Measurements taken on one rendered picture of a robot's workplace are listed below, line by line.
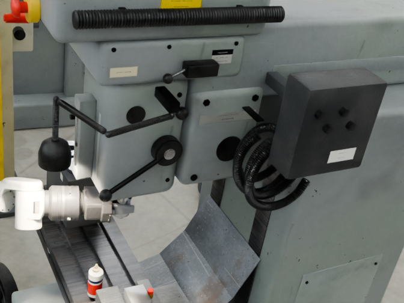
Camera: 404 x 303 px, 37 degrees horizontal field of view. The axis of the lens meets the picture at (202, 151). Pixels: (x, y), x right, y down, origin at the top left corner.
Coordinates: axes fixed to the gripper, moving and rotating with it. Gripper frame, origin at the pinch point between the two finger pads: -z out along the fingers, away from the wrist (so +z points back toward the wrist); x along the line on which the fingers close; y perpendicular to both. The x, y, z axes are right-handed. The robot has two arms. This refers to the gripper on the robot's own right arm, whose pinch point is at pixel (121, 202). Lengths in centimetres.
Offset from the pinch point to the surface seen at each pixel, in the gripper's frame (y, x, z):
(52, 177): 22, 43, 16
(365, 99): -46, -27, -42
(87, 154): -17.6, -4.5, 10.0
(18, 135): 124, 238, 32
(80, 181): 13.9, 29.1, 8.0
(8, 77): 48, 168, 35
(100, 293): 20.7, -11.4, 4.9
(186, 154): -20.5, -8.4, -12.7
